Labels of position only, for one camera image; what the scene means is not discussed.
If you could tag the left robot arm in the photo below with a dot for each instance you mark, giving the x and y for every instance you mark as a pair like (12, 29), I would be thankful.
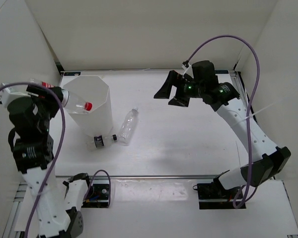
(58, 212)

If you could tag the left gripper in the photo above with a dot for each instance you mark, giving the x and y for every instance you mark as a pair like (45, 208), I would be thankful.
(49, 98)

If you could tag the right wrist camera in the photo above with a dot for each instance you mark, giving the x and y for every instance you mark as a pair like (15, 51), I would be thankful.
(186, 66)

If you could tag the aluminium table rail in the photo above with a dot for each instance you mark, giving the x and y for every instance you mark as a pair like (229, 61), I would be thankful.
(165, 177)

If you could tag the clear bottle blue label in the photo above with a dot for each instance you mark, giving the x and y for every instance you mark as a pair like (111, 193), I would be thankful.
(100, 142)

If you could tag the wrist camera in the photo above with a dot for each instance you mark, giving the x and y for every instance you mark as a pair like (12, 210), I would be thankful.
(186, 66)
(9, 94)

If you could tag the clear bottle red cap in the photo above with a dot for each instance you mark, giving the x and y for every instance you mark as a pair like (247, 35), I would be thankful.
(75, 104)

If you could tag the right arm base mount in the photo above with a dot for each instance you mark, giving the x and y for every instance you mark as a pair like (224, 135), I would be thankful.
(210, 197)

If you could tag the clear bottle white cap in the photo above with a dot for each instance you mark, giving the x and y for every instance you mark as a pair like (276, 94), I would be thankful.
(128, 127)

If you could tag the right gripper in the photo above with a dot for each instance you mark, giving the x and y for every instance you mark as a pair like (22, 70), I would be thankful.
(176, 80)

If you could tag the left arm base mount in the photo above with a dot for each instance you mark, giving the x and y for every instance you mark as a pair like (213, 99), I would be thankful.
(94, 191)

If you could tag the white octagonal bin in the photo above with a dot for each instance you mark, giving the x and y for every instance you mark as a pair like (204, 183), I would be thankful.
(97, 121)

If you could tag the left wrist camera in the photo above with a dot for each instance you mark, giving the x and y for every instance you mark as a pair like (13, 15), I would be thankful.
(9, 94)

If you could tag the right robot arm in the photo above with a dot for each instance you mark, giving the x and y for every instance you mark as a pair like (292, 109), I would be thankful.
(268, 159)

